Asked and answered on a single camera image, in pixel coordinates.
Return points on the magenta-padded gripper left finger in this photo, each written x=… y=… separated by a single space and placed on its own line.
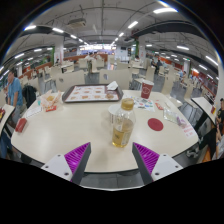
x=77 y=156

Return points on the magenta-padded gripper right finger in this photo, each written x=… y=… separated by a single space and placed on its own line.
x=146 y=156

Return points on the clear bottle with yellow drink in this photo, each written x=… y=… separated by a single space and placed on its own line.
x=123 y=128

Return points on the flat round red coaster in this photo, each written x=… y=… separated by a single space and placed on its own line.
x=155 y=124

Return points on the clear plastic bag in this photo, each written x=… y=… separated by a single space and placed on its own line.
x=170 y=116

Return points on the purple tissue pack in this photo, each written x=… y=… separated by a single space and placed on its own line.
x=181 y=122

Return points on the red ketchup packet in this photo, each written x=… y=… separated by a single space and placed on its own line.
x=159 y=106

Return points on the colourful printed flyer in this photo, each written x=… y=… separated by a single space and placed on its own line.
x=143 y=104

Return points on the white card with red border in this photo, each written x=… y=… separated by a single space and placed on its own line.
x=33 y=111

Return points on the food wrapper with fries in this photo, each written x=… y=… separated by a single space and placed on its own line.
x=50 y=99

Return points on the dark tray with paper liner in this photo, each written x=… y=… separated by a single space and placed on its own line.
x=90 y=94

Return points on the red paper carton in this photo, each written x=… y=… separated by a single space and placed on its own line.
x=21 y=125

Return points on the red paper cup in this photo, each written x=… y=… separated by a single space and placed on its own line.
x=147 y=90

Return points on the person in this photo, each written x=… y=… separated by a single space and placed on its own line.
x=216 y=133
x=15 y=93
x=157 y=65

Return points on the beige side table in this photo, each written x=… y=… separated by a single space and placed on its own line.
x=204 y=106
x=6 y=116

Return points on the beige plywood chair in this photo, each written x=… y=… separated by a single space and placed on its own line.
x=70 y=80
x=116 y=76

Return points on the black backpack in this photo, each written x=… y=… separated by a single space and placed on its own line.
x=29 y=95

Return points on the white crumpled napkin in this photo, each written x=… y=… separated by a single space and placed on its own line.
x=112 y=86

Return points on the group of beige chairs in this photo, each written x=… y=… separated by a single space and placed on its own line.
x=146 y=71

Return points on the group of ceiling lights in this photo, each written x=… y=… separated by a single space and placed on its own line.
x=132 y=24

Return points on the ceiling air conditioner unit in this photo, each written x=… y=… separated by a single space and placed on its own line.
x=76 y=22

